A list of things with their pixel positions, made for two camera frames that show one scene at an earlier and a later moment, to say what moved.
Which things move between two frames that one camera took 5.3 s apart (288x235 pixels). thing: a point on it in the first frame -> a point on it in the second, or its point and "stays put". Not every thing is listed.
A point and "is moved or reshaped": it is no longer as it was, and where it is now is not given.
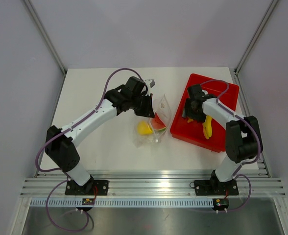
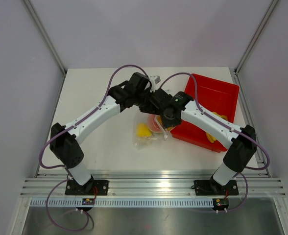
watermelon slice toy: x=157 y=124 is moved or reshaped
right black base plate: x=208 y=187 stays put
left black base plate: x=91 y=187 stays put
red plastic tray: x=227 y=93 stays put
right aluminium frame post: x=257 y=35 stays put
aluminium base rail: x=149 y=182 stays put
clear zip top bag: x=150 y=130 is moved or reshaped
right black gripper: x=200 y=118 -> x=168 y=123
